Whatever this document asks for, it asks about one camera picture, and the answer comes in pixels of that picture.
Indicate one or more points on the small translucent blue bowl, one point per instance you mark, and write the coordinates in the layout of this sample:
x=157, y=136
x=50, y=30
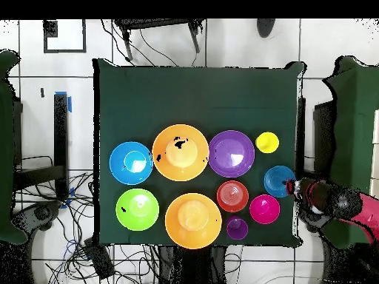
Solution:
x=275, y=180

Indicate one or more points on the large orange bowl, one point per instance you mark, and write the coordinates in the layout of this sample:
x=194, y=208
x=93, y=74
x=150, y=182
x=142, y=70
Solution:
x=193, y=227
x=180, y=168

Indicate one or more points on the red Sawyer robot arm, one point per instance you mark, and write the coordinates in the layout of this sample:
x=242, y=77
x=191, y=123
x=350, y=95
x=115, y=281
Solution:
x=325, y=196

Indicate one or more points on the pink bowl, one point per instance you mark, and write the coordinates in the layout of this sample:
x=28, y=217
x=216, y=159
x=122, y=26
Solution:
x=264, y=209

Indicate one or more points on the yellow cup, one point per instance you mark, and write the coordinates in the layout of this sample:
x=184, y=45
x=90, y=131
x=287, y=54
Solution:
x=267, y=142

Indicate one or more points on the small red-orange bowl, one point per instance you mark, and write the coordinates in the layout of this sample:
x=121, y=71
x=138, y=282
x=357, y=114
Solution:
x=232, y=196

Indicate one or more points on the purple cup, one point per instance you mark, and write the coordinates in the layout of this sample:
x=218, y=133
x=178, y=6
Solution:
x=237, y=229

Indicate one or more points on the wide purple bowl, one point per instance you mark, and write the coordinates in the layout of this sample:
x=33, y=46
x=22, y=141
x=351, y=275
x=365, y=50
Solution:
x=231, y=148

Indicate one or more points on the neighbouring green table cloth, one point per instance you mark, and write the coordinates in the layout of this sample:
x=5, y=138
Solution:
x=355, y=133
x=6, y=148

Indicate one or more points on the dark green tablecloth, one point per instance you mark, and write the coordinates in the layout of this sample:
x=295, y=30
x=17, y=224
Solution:
x=177, y=94

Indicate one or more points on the green bowl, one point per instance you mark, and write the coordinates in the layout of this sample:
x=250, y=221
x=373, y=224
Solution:
x=137, y=213

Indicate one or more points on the person's shoe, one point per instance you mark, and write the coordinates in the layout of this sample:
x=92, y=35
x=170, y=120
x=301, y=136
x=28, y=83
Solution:
x=265, y=28

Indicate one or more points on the opaque blue bowl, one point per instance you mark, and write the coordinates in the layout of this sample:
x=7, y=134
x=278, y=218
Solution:
x=124, y=171

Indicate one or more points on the black power strip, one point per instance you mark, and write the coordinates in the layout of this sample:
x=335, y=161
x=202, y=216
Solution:
x=99, y=260

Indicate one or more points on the black metal stand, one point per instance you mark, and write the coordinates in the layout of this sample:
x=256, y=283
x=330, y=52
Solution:
x=154, y=23

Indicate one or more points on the black beam with blue tape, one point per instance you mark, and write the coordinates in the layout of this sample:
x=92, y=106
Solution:
x=60, y=133

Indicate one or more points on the small black floor marker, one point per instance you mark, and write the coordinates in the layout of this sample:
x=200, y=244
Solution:
x=42, y=92

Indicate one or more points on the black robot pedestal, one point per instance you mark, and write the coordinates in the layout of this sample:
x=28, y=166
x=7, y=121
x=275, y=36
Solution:
x=189, y=266

